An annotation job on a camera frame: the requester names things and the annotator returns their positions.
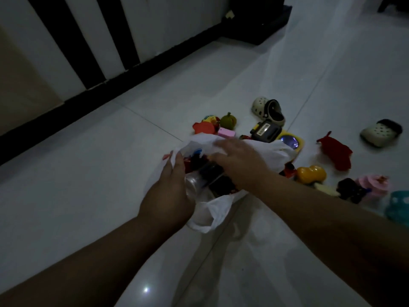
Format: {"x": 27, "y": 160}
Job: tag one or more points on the black yellow device toy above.
{"x": 265, "y": 131}

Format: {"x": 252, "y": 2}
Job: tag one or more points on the yellow gourd toy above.
{"x": 310, "y": 174}

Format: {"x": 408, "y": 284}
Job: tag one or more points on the black cabinet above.
{"x": 255, "y": 19}

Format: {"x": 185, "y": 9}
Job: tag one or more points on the red plush toy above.
{"x": 335, "y": 151}

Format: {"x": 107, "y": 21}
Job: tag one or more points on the silver spray can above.
{"x": 196, "y": 185}

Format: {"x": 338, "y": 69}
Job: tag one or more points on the person's right forearm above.
{"x": 335, "y": 239}

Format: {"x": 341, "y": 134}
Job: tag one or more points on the pink cupcake toy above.
{"x": 374, "y": 183}

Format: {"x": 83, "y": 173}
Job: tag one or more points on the dark wooden table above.
{"x": 394, "y": 3}

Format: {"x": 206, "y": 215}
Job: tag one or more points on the cream clog shoe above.
{"x": 378, "y": 134}
{"x": 258, "y": 105}

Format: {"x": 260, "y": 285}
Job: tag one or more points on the small white wall plug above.
{"x": 229, "y": 14}

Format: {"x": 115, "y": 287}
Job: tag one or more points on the person's right hand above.
{"x": 244, "y": 166}

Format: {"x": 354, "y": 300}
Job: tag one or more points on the white plastic bag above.
{"x": 211, "y": 214}

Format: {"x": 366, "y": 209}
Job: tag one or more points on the person's left hand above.
{"x": 166, "y": 201}

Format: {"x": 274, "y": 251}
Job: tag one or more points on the teal perforated catch cup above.
{"x": 399, "y": 209}

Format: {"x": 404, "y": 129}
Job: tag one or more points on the red ladybug toy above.
{"x": 289, "y": 171}

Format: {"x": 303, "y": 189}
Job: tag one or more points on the person's left forearm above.
{"x": 76, "y": 268}

